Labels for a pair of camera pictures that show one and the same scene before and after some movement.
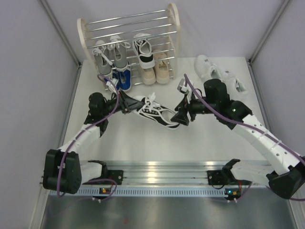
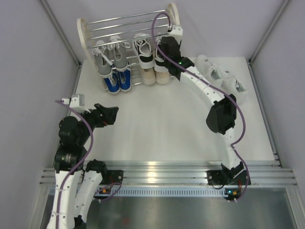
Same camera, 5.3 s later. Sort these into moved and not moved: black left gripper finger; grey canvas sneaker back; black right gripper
Moved: black right gripper; black left gripper finger
Not moved: grey canvas sneaker back
